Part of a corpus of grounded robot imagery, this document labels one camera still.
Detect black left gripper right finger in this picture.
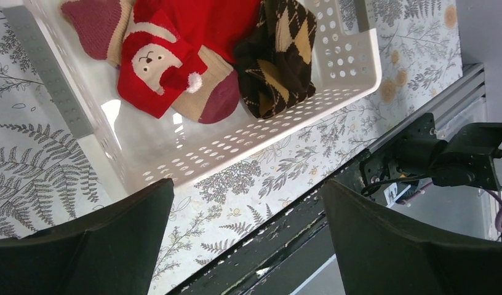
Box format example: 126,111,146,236
322,181,502,294

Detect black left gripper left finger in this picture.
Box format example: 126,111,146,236
0,179,174,294

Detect red santa bear sock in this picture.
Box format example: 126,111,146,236
121,1,260,94

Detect brown argyle sock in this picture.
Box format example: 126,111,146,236
233,1,317,119

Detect beige maroon toe sock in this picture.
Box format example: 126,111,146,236
60,1,239,124

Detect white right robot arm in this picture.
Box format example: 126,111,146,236
394,122,502,191

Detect floral patterned table mat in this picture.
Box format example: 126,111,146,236
0,1,462,294

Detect white plastic basket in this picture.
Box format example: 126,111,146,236
0,1,382,198

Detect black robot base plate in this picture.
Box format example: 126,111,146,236
170,113,436,294

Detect grey cable duct rail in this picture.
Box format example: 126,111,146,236
367,63,488,152

